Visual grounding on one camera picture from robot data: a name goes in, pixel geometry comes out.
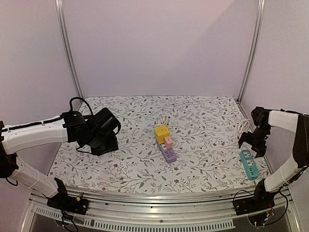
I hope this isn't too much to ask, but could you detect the teal power strip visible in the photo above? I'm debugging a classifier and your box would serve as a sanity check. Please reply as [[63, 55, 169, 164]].
[[239, 150, 259, 180]]

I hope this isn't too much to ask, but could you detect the pink plug adapter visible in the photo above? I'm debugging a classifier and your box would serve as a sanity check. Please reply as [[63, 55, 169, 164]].
[[164, 136, 173, 149]]

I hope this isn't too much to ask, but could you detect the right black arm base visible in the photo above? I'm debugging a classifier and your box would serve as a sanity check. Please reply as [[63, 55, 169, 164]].
[[233, 179, 279, 216]]

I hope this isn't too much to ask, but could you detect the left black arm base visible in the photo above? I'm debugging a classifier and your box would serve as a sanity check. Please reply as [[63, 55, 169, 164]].
[[47, 178, 89, 215]]

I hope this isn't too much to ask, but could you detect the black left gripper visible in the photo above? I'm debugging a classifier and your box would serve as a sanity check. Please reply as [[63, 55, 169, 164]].
[[86, 131, 118, 156]]

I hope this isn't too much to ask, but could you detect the floral patterned table mat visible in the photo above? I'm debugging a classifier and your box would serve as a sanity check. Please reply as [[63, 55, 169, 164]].
[[49, 96, 257, 194]]

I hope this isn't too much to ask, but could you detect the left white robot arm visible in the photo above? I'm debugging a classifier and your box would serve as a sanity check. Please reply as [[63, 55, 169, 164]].
[[0, 98, 121, 210]]

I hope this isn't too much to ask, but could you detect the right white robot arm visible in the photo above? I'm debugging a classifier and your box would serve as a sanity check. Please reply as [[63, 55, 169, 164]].
[[238, 106, 309, 211]]

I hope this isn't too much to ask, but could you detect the yellow cube socket adapter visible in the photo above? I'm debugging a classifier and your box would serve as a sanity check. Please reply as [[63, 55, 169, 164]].
[[154, 125, 170, 145]]

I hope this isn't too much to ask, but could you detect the purple power strip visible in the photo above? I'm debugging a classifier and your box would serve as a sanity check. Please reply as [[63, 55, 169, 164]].
[[157, 143, 177, 163]]

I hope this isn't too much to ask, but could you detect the right aluminium frame post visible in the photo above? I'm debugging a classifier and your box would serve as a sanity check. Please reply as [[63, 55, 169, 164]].
[[237, 0, 266, 104]]

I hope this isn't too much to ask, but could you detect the aluminium front rail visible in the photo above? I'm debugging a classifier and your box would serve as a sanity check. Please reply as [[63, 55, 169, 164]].
[[20, 187, 303, 232]]

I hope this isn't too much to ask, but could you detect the aluminium frame post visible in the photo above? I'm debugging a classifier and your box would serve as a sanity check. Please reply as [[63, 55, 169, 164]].
[[55, 0, 84, 98], [237, 0, 266, 104]]

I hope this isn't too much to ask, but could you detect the left aluminium frame post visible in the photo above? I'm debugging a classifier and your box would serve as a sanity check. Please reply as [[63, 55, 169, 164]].
[[55, 0, 84, 98]]

